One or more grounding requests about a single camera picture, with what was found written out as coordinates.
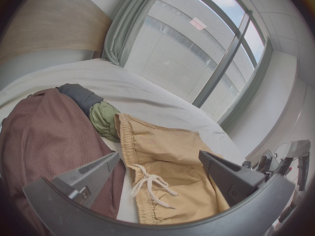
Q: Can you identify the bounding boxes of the green garment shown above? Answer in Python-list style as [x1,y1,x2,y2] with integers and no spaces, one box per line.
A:
[89,101,121,143]

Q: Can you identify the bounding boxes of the grey-green curtain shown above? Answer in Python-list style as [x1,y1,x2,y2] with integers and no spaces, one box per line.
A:
[102,0,170,66]
[219,37,273,132]

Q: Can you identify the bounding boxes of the window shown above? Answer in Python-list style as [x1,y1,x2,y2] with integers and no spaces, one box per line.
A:
[121,0,269,130]

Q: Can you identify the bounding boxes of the brown garment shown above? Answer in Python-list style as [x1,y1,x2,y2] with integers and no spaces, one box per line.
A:
[0,88,127,219]

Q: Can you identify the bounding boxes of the tan shorts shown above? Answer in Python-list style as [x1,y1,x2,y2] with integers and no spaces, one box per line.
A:
[114,113,230,225]

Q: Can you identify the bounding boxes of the bed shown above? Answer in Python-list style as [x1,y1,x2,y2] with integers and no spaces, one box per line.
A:
[0,0,245,226]

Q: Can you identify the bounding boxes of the black garment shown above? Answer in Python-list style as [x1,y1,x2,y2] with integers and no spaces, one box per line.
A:
[57,83,104,115]

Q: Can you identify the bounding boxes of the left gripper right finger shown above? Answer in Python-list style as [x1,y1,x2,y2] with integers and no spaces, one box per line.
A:
[198,150,267,208]

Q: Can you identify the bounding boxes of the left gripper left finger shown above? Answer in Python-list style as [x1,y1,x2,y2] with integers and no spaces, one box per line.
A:
[52,151,121,208]

